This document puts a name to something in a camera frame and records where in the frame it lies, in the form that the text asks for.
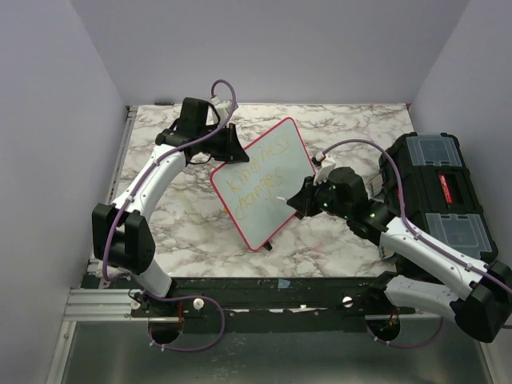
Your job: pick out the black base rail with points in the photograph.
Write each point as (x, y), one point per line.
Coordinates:
(254, 305)

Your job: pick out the pink framed whiteboard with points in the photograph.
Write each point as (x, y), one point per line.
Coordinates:
(278, 164)

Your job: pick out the black plastic toolbox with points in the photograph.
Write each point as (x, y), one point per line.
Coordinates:
(440, 197)

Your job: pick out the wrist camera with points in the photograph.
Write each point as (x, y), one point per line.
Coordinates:
(324, 165)
(224, 109)

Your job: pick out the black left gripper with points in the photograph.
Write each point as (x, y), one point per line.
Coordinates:
(233, 151)

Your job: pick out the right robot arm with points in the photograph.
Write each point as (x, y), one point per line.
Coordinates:
(473, 294)

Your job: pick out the aluminium frame profile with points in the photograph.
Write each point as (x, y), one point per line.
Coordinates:
(80, 304)

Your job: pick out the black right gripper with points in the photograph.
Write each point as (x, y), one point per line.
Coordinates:
(303, 201)

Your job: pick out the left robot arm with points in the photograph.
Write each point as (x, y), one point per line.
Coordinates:
(121, 235)

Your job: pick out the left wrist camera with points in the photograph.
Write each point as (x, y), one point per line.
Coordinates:
(224, 109)

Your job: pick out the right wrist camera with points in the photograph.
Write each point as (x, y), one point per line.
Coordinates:
(324, 165)

